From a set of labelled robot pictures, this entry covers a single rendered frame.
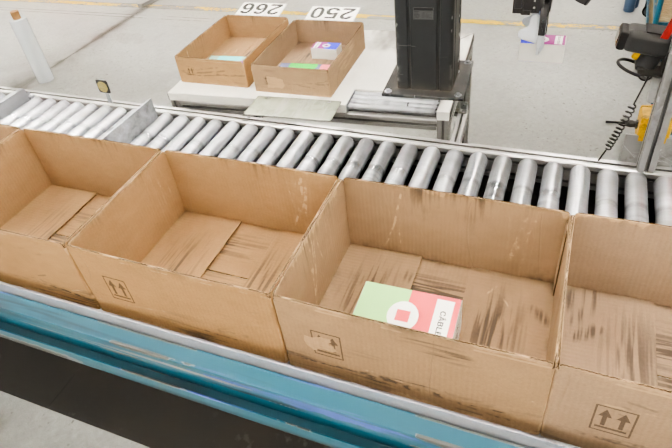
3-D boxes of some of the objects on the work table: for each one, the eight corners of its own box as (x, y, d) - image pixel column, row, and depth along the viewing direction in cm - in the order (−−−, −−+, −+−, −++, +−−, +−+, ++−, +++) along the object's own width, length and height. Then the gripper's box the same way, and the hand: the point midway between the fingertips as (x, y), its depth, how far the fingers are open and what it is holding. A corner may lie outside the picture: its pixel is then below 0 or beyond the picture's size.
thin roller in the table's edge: (436, 111, 175) (436, 106, 174) (350, 105, 184) (350, 100, 182) (437, 108, 177) (437, 103, 175) (352, 102, 185) (351, 97, 184)
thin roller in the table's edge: (437, 107, 177) (437, 102, 176) (352, 101, 185) (352, 96, 184) (438, 104, 178) (439, 99, 177) (354, 98, 187) (354, 93, 186)
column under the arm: (399, 60, 201) (396, -35, 180) (473, 63, 193) (478, -36, 173) (381, 96, 182) (375, -5, 162) (462, 101, 175) (467, -4, 154)
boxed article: (337, 61, 205) (336, 49, 202) (312, 59, 208) (310, 48, 205) (342, 54, 208) (341, 43, 206) (317, 53, 212) (315, 41, 209)
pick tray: (366, 47, 212) (364, 21, 206) (331, 98, 185) (327, 70, 179) (297, 43, 221) (294, 19, 215) (254, 91, 194) (249, 64, 188)
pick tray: (292, 41, 223) (288, 17, 217) (248, 88, 196) (242, 61, 190) (230, 37, 233) (225, 14, 227) (180, 81, 206) (172, 56, 200)
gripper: (522, -53, 128) (514, 36, 141) (515, -34, 119) (506, 58, 132) (563, -53, 125) (550, 38, 138) (558, -34, 116) (545, 61, 129)
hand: (542, 44), depth 133 cm, fingers closed on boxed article, 6 cm apart
